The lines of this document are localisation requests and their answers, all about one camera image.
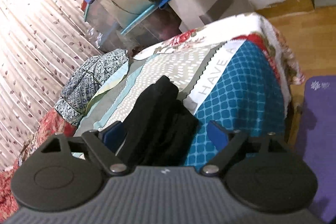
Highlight white and red floral blanket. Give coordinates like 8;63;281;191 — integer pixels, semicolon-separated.
133;13;307;100

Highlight clear plastic storage bin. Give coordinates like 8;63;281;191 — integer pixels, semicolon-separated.
83;1;185;54

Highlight purple mat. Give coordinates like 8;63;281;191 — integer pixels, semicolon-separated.
289;76;336;224

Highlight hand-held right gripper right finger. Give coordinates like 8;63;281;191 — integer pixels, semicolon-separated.
201;120;289;177

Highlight black pants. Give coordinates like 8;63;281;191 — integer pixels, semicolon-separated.
115;76;199;168

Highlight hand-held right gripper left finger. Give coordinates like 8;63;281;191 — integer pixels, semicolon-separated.
39;120;128;176

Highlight red and blue patchwork quilt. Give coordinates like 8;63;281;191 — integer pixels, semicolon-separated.
0;48;130;214

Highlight beige leaf-print curtain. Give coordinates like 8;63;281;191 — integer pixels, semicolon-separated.
0;0;105;170

